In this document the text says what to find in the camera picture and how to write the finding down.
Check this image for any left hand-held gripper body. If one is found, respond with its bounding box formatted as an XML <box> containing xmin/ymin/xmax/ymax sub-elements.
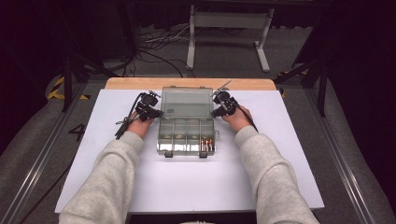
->
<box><xmin>134</xmin><ymin>91</ymin><xmax>162</xmax><ymax>122</ymax></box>

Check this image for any person's left hand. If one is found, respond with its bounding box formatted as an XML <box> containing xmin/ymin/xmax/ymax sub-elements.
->
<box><xmin>126</xmin><ymin>112</ymin><xmax>155</xmax><ymax>140</ymax></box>

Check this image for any bundle of floor cables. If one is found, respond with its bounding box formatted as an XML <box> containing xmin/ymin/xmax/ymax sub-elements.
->
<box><xmin>124</xmin><ymin>26</ymin><xmax>195</xmax><ymax>78</ymax></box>

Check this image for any aluminium floor rail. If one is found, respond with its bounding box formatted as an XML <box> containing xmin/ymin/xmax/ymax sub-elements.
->
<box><xmin>303</xmin><ymin>87</ymin><xmax>377</xmax><ymax>224</ymax></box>
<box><xmin>0</xmin><ymin>82</ymin><xmax>92</xmax><ymax>224</ymax></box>

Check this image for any left hand-held gripper cable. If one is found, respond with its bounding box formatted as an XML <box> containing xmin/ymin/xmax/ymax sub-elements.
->
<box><xmin>115</xmin><ymin>92</ymin><xmax>146</xmax><ymax>140</ymax></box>

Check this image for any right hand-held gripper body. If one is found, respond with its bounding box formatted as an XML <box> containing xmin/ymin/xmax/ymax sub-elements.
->
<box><xmin>213</xmin><ymin>79</ymin><xmax>239</xmax><ymax>116</ymax></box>

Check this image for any black metal stand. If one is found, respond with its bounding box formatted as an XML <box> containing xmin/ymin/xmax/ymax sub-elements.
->
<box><xmin>60</xmin><ymin>52</ymin><xmax>120</xmax><ymax>113</ymax></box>
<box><xmin>274</xmin><ymin>59</ymin><xmax>328</xmax><ymax>118</ymax></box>

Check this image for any white metal stand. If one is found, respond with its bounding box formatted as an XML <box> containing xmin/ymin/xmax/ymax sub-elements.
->
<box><xmin>186</xmin><ymin>4</ymin><xmax>276</xmax><ymax>73</ymax></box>

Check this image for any hand-held gripper cable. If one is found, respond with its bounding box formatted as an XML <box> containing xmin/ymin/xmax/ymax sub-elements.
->
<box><xmin>115</xmin><ymin>92</ymin><xmax>146</xmax><ymax>140</ymax></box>
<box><xmin>233</xmin><ymin>98</ymin><xmax>260</xmax><ymax>133</ymax></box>

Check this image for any person's right hand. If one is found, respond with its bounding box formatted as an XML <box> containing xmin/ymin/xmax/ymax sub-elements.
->
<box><xmin>221</xmin><ymin>105</ymin><xmax>254</xmax><ymax>134</ymax></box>

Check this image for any right hand-held gripper cable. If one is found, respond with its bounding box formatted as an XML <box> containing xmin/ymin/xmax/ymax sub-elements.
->
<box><xmin>233</xmin><ymin>98</ymin><xmax>260</xmax><ymax>133</ymax></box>

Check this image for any clear plastic compartment storage box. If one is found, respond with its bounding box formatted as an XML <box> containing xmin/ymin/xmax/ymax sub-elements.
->
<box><xmin>156</xmin><ymin>87</ymin><xmax>220</xmax><ymax>159</ymax></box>

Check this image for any yellow and black floor tape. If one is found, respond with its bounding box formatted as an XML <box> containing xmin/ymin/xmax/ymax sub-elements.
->
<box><xmin>46</xmin><ymin>76</ymin><xmax>92</xmax><ymax>101</ymax></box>

